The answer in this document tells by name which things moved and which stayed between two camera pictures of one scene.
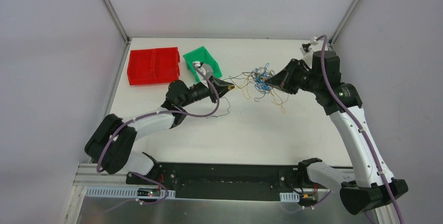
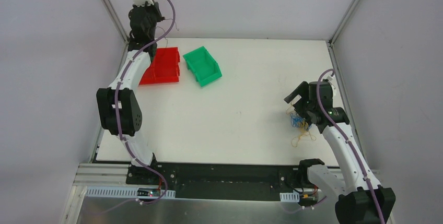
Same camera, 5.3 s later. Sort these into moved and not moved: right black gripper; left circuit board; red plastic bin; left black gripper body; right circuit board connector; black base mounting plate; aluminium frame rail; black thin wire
Moved: right black gripper; left black gripper body; black thin wire
Not moved: black base mounting plate; aluminium frame rail; right circuit board connector; red plastic bin; left circuit board
